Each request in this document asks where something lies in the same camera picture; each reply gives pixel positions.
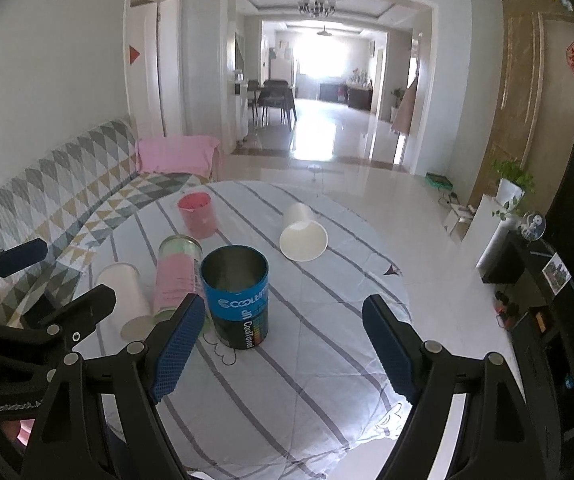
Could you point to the dark dining table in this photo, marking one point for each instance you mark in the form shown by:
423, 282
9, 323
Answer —
279, 100

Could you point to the white refrigerator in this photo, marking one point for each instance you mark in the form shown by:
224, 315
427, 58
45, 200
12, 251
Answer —
283, 70

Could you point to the dark chandelier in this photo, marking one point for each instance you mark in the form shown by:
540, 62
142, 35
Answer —
317, 6

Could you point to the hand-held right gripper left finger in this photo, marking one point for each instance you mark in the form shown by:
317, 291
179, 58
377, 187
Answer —
176, 355

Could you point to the dining chair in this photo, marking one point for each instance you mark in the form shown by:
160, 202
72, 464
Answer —
253, 97

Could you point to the red diamond door sticker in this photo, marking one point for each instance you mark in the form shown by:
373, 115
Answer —
135, 54

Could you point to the small white floor stand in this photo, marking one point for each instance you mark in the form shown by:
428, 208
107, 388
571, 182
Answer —
315, 169

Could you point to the pink plastic cup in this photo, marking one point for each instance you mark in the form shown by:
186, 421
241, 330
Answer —
198, 217

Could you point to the white low cabinet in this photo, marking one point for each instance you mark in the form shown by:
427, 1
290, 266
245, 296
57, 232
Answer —
492, 232

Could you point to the small potted floor plant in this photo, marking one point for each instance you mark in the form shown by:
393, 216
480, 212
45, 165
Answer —
398, 102

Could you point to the triangle patterned sofa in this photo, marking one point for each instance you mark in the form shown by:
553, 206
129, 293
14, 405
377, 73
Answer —
67, 170

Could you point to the pink label cylinder can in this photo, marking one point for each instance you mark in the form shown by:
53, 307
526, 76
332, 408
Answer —
177, 280

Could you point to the slim white paper cup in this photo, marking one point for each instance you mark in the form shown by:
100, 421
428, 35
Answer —
126, 300

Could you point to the hanging pink cloth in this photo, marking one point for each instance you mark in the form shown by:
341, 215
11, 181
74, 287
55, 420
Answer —
403, 112

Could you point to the striped white tablecloth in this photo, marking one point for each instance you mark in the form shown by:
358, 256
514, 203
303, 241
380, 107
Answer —
297, 360

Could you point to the large white paper cup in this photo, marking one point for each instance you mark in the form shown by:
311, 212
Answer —
303, 240

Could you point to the ceiling pendant lamp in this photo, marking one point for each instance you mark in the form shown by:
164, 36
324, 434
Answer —
324, 32

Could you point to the green floor box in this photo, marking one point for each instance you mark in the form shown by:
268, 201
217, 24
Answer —
438, 180

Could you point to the pink blanket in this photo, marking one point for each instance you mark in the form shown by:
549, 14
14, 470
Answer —
177, 155

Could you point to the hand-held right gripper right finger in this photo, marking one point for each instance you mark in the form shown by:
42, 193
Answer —
392, 355

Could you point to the blue metal tin can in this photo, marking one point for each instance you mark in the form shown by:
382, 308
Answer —
237, 305

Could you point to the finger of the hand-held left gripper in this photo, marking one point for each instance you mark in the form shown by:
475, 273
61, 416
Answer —
84, 307
19, 256

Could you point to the green plant in white pot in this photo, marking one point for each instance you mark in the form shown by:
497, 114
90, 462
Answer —
511, 190

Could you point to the white door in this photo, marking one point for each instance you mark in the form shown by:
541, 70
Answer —
167, 60

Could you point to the dark sideboard cabinet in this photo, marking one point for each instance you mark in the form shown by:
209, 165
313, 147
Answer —
347, 95

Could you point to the black tv stand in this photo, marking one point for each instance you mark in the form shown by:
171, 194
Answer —
557, 350

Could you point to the round glass ornament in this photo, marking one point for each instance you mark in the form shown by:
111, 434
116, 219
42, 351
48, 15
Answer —
533, 225

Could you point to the small photo frame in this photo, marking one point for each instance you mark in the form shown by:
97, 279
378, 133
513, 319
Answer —
557, 271

